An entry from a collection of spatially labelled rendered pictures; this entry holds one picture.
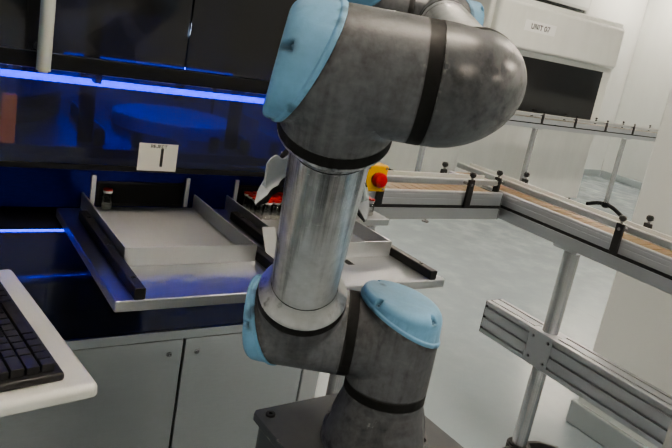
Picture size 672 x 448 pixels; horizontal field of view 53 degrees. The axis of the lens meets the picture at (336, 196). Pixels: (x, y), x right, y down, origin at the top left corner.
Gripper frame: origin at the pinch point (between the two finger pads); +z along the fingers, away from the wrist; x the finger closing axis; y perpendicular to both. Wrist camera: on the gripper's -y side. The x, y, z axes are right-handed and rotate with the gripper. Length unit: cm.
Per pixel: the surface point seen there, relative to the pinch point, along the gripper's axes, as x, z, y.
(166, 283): -25.8, 0.6, -26.8
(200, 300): -19.0, 2.8, -26.5
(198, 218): -33, -28, -52
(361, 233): 4, -36, -61
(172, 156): -38, -34, -38
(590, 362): 74, -36, -114
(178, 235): -33, -18, -43
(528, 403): 62, -31, -142
